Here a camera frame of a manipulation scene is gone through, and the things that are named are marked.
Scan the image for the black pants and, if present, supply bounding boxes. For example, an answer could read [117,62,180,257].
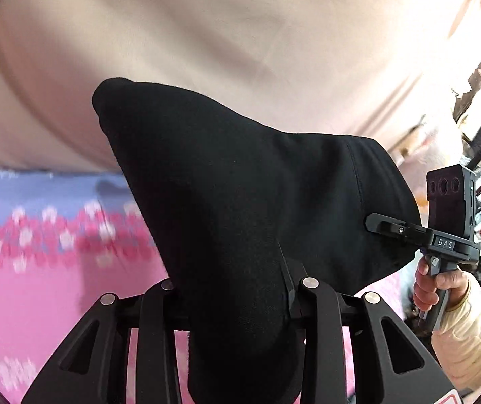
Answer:
[92,78,421,403]

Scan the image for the cream right sleeve forearm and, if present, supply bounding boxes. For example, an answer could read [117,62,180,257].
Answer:
[431,274,481,390]

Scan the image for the person right hand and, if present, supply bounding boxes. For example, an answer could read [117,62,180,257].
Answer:
[413,257,469,312]

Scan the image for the pink rose floral quilt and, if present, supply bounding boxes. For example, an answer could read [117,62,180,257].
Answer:
[0,169,414,404]

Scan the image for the beige curtain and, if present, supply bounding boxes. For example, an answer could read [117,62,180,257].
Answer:
[0,0,481,175]

